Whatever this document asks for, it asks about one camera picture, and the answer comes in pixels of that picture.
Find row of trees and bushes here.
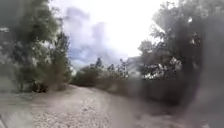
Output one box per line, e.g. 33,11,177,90
0,0,73,94

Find dense trees and bushes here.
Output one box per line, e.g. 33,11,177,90
136,0,224,111

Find pale gravel dirt path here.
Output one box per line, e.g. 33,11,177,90
0,84,224,128

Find low bushes along path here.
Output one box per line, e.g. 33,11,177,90
70,57,141,98

